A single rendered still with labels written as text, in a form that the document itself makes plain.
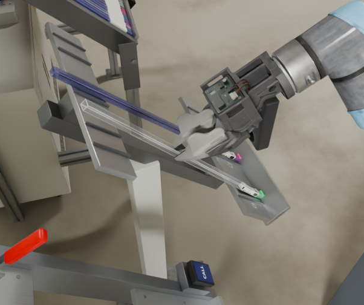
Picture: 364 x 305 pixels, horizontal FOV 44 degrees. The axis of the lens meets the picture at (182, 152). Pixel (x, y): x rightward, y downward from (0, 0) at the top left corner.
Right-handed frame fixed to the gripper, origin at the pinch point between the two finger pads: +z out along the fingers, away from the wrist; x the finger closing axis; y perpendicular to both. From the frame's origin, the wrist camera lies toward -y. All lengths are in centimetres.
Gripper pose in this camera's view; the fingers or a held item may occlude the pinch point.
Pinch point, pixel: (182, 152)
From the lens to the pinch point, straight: 74.0
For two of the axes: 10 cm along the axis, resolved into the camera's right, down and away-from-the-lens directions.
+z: -8.2, 5.5, 1.5
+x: 3.7, 7.2, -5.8
